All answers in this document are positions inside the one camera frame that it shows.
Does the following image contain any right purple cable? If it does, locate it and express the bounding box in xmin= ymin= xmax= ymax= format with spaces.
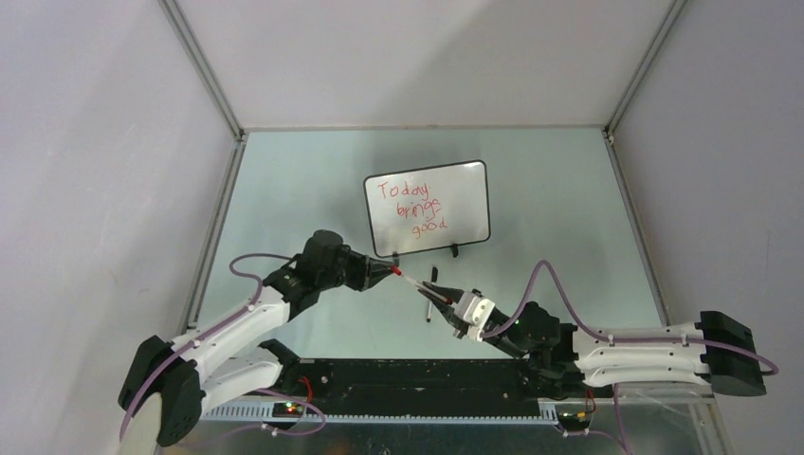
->
xmin=480 ymin=260 xmax=781 ymax=455

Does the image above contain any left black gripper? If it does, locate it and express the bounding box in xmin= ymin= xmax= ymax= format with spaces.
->
xmin=317 ymin=246 xmax=393 ymax=292

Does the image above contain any purple cable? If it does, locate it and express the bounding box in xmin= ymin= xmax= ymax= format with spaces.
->
xmin=480 ymin=260 xmax=781 ymax=455
xmin=119 ymin=253 xmax=329 ymax=444

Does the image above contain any white board black frame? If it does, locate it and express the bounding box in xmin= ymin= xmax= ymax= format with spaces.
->
xmin=363 ymin=160 xmax=492 ymax=258

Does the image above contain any aluminium frame rail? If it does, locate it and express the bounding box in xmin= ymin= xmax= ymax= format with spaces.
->
xmin=157 ymin=0 xmax=245 ymax=141

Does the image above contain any grey cable duct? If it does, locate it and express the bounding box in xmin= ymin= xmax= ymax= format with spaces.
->
xmin=200 ymin=401 xmax=560 ymax=426

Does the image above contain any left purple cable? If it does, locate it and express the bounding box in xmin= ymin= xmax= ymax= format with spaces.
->
xmin=119 ymin=253 xmax=329 ymax=444

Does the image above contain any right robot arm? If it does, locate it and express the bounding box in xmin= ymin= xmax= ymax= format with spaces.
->
xmin=415 ymin=282 xmax=773 ymax=399

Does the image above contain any red whiteboard marker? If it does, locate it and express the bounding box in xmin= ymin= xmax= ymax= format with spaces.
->
xmin=401 ymin=274 xmax=453 ymax=305

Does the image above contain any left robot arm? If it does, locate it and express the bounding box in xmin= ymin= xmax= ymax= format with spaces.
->
xmin=118 ymin=229 xmax=401 ymax=454

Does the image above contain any black whiteboard marker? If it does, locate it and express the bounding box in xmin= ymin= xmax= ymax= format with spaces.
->
xmin=426 ymin=265 xmax=439 ymax=323

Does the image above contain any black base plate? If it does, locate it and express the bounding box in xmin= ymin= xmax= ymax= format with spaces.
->
xmin=238 ymin=357 xmax=613 ymax=419

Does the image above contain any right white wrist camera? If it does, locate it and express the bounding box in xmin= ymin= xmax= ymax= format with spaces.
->
xmin=453 ymin=289 xmax=498 ymax=343

